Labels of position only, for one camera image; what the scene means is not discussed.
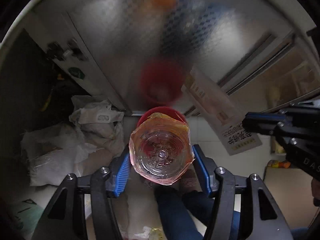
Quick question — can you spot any white pink sachet packet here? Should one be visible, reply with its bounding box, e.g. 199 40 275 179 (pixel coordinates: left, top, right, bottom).
182 67 262 155

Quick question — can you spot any orange plastic cup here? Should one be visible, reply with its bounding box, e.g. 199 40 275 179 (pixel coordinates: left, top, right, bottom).
129 118 195 186

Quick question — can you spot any red trash bin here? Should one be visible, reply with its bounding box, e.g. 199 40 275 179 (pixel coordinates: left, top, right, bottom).
136 106 187 128

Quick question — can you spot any white plastic sack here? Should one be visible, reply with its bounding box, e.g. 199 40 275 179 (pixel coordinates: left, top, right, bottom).
21 95 125 187

